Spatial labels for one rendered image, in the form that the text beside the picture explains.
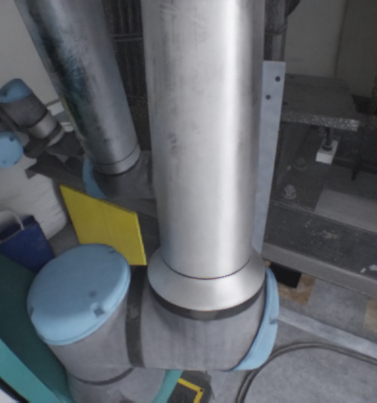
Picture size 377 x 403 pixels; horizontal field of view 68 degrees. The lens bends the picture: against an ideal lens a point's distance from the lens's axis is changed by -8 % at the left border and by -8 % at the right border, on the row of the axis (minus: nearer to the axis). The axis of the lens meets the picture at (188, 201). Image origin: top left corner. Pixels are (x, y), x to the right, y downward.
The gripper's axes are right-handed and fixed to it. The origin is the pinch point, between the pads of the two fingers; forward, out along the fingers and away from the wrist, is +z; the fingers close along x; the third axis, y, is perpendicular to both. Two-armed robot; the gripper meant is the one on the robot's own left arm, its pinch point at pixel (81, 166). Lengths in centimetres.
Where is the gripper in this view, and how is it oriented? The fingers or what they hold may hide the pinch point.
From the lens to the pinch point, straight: 96.1
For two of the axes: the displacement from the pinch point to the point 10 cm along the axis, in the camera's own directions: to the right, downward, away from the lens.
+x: -8.1, -2.0, 5.4
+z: 3.6, 5.5, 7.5
